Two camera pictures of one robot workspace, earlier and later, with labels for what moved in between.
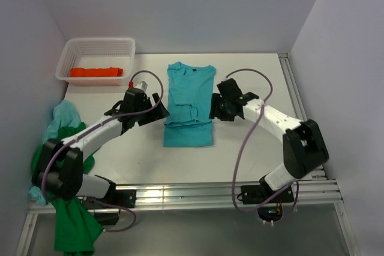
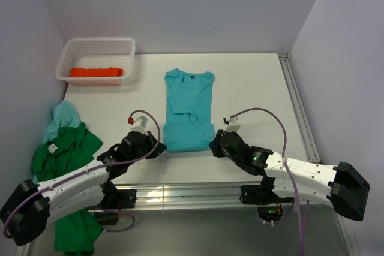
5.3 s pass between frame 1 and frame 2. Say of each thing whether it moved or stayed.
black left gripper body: moved
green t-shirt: stayed
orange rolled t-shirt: stayed
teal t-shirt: moved
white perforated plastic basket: stayed
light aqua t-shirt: stayed
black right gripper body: moved
